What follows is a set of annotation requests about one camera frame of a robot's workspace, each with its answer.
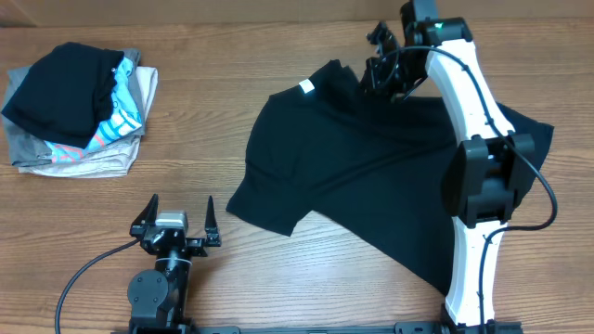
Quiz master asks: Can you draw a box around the folded beige garment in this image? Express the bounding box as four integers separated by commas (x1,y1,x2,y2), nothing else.
19,66,159,178

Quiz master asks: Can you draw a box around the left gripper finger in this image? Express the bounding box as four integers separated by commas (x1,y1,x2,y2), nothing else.
132,194,159,225
204,196,218,238

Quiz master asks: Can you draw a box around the folded black garment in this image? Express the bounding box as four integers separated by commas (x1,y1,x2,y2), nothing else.
2,42,124,148

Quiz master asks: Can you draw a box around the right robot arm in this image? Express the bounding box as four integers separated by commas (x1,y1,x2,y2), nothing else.
361,1,536,333

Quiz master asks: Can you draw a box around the folded blue striped garment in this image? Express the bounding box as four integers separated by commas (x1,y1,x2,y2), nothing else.
45,57,144,163

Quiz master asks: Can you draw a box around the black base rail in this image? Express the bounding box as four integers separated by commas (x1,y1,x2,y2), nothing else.
110,320,524,334

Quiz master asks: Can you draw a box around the folded grey garment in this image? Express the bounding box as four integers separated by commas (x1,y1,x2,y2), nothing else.
2,48,148,167

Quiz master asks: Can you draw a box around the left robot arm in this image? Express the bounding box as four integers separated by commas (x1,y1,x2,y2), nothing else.
127,195,222,334

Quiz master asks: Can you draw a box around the black t-shirt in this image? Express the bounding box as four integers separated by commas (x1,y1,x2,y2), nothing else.
226,58,555,296

